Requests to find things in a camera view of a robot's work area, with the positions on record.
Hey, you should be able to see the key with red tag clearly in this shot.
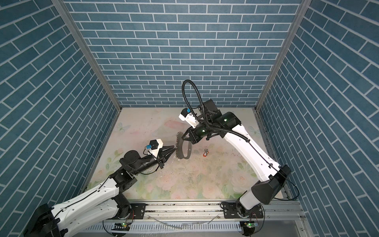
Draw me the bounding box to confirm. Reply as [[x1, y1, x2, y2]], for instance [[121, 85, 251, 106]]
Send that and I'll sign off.
[[203, 149, 209, 157]]

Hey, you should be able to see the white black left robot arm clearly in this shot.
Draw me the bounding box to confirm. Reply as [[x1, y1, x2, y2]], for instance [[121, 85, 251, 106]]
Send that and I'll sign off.
[[23, 146, 176, 237]]

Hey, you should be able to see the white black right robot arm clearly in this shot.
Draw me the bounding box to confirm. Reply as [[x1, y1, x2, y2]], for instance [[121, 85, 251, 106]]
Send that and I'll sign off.
[[177, 99, 291, 217]]

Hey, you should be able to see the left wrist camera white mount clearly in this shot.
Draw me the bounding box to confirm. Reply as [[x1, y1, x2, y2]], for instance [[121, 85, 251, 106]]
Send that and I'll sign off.
[[146, 139, 163, 158]]

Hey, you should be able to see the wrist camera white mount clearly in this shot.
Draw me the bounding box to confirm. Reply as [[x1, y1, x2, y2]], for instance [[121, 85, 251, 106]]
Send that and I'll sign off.
[[179, 108, 199, 128], [146, 139, 163, 158]]

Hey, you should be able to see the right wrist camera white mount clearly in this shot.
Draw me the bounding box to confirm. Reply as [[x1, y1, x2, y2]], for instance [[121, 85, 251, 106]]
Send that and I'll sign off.
[[179, 108, 199, 128]]

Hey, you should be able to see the black corrugated cable hose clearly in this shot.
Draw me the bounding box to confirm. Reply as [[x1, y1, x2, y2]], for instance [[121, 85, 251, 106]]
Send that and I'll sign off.
[[181, 79, 251, 143]]

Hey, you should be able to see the white slotted cable duct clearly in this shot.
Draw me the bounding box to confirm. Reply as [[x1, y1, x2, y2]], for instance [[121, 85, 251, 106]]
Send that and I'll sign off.
[[80, 221, 242, 234]]

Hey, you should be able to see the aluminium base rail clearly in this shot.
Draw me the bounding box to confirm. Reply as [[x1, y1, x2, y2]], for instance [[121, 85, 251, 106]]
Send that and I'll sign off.
[[130, 199, 267, 221]]

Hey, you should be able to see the aluminium corner post right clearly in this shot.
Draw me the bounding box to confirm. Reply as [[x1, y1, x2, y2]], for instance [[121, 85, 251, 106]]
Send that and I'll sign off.
[[255, 0, 311, 111]]

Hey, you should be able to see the aluminium corner post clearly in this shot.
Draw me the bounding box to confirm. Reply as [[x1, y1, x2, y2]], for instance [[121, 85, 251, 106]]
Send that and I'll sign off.
[[52, 0, 122, 112], [255, 0, 311, 111]]

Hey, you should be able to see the aluminium corner post left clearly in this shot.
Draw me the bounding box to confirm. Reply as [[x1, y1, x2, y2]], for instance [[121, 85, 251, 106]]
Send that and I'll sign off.
[[52, 0, 122, 112]]

